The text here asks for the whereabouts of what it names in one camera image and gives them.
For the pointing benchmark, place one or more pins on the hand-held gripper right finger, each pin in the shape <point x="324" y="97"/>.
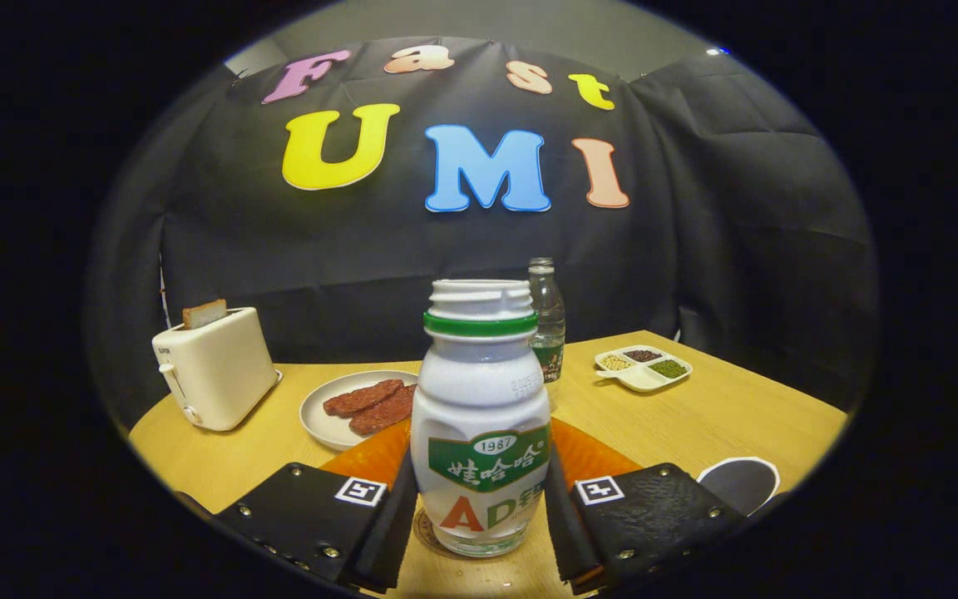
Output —
<point x="654" y="520"/>

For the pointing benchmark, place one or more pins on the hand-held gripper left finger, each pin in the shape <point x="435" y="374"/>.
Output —
<point x="304" y="512"/>

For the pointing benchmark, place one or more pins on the round cork coaster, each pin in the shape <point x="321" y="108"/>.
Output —
<point x="425" y="529"/>

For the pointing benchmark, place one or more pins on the white juice bottle green label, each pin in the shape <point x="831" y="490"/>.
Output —
<point x="479" y="391"/>

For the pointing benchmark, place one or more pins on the clear plastic water bottle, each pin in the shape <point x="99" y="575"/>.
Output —
<point x="547" y="316"/>

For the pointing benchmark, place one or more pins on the round beige plate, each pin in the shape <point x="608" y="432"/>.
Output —
<point x="321" y="424"/>

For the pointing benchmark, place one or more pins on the red meat strip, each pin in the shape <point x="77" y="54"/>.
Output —
<point x="358" y="398"/>
<point x="383" y="416"/>

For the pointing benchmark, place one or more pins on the wooden table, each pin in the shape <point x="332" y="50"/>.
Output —
<point x="737" y="424"/>

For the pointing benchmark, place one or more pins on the white divided dish of beans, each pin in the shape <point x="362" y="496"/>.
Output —
<point x="641" y="378"/>

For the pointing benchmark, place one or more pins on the cream toaster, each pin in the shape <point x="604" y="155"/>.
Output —
<point x="217" y="374"/>

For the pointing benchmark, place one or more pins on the toast slice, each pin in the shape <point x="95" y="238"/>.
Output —
<point x="204" y="314"/>

